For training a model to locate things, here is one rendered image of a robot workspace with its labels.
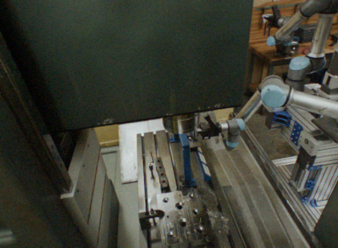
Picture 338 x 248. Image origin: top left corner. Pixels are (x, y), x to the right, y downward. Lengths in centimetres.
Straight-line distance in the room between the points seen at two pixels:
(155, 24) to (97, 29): 15
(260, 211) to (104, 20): 139
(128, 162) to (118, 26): 146
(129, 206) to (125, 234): 21
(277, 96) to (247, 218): 75
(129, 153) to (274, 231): 120
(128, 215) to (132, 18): 138
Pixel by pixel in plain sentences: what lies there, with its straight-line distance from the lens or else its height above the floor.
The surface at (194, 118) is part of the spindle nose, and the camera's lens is 90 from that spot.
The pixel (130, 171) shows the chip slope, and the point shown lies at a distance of 198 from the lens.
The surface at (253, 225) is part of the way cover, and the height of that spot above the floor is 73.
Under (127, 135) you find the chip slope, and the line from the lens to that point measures 212.
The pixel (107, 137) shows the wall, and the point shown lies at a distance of 229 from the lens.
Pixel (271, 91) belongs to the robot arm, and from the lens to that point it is 131.
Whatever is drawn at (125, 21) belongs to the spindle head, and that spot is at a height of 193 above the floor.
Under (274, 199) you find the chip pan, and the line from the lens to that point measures 181.
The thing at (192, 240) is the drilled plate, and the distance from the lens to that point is 121.
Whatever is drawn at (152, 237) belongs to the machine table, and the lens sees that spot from 134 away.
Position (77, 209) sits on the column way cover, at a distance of 96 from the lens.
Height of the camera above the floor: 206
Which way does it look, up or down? 35 degrees down
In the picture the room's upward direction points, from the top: 6 degrees counter-clockwise
